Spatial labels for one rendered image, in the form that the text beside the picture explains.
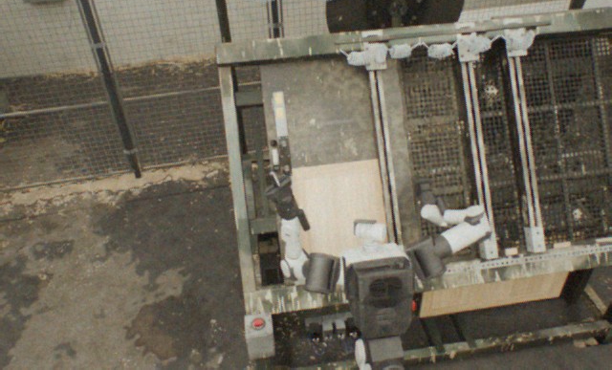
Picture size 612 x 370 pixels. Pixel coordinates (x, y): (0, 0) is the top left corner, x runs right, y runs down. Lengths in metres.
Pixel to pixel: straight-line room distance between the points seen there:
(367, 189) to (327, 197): 0.21
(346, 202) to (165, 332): 1.67
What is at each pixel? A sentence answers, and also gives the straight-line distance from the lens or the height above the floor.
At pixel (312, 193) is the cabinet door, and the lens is 2.46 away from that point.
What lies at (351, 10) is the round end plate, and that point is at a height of 1.84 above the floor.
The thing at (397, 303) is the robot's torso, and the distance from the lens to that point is 1.92.
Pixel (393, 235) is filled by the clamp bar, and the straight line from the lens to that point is 2.49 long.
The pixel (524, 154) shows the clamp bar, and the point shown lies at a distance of 2.74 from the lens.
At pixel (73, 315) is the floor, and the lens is 3.91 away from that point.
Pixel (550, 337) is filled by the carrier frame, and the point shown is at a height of 0.17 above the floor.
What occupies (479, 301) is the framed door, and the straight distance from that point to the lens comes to 3.27.
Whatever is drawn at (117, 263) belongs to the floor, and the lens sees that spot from 4.12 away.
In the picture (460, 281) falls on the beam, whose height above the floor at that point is 0.84.
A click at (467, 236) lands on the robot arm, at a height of 1.37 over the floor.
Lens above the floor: 2.80
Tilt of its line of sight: 37 degrees down
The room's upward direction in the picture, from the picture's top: 2 degrees counter-clockwise
